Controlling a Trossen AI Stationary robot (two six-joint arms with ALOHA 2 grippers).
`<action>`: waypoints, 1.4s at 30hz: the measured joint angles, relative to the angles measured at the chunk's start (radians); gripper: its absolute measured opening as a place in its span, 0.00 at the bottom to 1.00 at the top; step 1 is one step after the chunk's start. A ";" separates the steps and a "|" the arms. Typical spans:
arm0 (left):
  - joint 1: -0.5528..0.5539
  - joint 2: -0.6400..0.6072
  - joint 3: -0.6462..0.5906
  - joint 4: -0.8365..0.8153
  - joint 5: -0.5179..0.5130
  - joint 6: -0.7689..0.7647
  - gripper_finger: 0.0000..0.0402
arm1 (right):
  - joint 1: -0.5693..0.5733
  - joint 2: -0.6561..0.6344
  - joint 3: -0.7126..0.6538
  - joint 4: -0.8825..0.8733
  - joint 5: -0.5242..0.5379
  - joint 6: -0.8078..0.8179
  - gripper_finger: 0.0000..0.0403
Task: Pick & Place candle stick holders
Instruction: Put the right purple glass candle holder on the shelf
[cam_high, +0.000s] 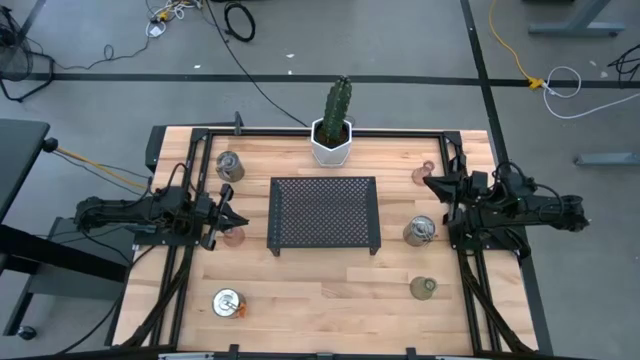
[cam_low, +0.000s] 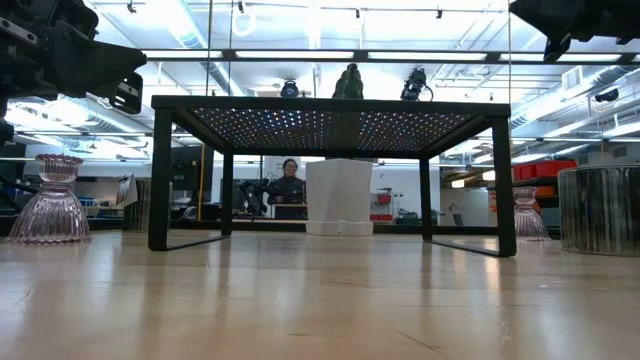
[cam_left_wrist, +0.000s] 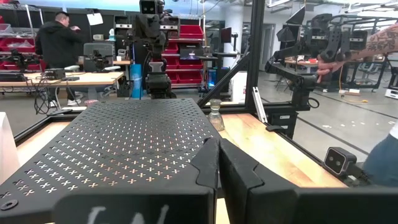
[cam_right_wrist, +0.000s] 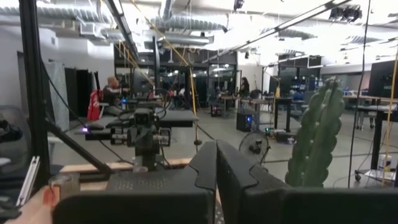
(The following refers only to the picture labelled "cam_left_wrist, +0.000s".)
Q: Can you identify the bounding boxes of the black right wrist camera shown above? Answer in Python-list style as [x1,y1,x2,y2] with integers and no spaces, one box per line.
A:
[139,0,159,15]

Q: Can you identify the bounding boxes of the person's leg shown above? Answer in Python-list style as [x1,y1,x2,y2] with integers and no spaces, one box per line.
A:
[363,133,398,187]

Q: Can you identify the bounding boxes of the white paper sheet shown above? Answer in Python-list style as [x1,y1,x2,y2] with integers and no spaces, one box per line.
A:
[86,12,104,27]

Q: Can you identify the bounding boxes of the grey office chair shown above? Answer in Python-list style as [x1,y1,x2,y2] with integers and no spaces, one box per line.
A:
[83,42,115,73]

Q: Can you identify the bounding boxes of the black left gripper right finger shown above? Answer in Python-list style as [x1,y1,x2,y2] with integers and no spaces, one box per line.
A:
[219,138,398,224]

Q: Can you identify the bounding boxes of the person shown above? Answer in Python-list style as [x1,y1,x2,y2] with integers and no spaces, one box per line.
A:
[34,11,84,107]

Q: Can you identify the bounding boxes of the black camera cable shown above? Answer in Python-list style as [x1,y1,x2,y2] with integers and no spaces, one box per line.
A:
[347,163,374,187]

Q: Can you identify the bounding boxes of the yellow floor cable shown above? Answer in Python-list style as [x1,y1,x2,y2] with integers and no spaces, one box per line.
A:
[338,65,369,104]

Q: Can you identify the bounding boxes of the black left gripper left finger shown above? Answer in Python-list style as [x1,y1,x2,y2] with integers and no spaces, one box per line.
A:
[52,137,220,224]

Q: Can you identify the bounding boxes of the white hexagonal planter pot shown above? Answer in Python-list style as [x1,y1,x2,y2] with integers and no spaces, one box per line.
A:
[0,111,21,185]

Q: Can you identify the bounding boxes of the green glass candle holder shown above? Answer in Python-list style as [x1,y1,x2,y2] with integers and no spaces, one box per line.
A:
[207,98,226,132]

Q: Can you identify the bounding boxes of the black monitor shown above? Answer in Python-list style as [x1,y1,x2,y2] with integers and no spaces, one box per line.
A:
[220,27,233,44]

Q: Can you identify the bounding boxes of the black control box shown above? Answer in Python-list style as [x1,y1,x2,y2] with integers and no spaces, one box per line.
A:
[43,68,66,80]

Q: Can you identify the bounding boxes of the metal wire rack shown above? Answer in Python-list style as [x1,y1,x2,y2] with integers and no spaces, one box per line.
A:
[0,2,44,94]

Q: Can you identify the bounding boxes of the black background rig frame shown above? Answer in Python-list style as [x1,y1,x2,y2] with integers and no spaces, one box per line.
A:
[341,14,398,91]

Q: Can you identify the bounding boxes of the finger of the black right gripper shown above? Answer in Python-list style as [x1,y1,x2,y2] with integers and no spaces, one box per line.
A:
[136,16,152,52]
[150,16,167,52]

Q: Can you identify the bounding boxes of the person's hand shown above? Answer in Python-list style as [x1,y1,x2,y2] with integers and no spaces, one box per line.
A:
[316,57,346,84]

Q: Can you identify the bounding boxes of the black table-level camera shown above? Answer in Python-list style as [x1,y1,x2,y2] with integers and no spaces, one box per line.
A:
[323,146,358,177]

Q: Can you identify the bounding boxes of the tangled black cables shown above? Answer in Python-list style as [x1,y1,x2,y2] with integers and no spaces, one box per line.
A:
[33,74,80,115]

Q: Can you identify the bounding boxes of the blue cylinder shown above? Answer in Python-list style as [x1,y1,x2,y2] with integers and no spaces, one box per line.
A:
[129,63,144,100]

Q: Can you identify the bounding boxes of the wooden desk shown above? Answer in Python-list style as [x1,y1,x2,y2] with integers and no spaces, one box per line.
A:
[0,71,125,94]

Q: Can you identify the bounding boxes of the person's forearm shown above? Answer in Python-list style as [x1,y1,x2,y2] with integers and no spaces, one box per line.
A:
[349,24,398,62]

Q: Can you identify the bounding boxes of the silver aluminium bar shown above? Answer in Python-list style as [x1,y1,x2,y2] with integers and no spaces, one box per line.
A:
[251,86,269,124]

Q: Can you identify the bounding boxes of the red plastic storage bin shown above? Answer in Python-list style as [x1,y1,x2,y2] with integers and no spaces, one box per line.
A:
[0,37,37,53]
[177,58,204,70]
[179,24,205,40]
[164,42,180,55]
[0,59,47,71]
[177,70,203,85]

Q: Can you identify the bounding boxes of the black mounting bracket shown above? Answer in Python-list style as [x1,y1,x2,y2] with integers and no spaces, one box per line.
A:
[266,111,300,139]

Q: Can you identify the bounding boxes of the black perforated metal shelf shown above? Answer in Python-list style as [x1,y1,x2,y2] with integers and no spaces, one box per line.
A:
[0,98,223,224]

